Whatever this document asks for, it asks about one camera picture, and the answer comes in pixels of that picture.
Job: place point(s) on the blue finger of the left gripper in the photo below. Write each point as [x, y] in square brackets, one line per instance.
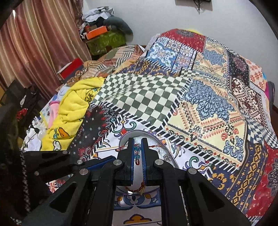
[96, 164]

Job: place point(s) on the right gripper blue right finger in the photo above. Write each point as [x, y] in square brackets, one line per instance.
[187, 197]

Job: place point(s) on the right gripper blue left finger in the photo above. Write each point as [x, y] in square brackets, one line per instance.
[86, 198]

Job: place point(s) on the heart-shaped purple jewelry tin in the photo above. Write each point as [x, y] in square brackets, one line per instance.
[138, 165]

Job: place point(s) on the yellow cartoon towel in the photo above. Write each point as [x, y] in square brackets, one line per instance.
[71, 111]

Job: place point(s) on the red white box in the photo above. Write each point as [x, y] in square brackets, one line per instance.
[69, 70]

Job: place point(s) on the patchwork patterned bedspread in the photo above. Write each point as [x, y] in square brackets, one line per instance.
[207, 104]

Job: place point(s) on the striped brown blanket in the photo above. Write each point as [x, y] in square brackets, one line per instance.
[107, 64]

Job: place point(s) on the green patterned storage box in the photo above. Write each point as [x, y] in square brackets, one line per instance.
[105, 42]

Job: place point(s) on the striped red curtain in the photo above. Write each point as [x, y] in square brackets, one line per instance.
[38, 38]

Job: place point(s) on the orange box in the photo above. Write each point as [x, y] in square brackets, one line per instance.
[96, 32]

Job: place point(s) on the dark grey backpack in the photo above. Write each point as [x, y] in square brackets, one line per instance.
[271, 92]

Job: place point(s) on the pile of grey clothes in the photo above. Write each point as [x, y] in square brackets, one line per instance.
[104, 16]

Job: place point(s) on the yellow round object behind bed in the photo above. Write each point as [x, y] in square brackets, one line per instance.
[194, 31]

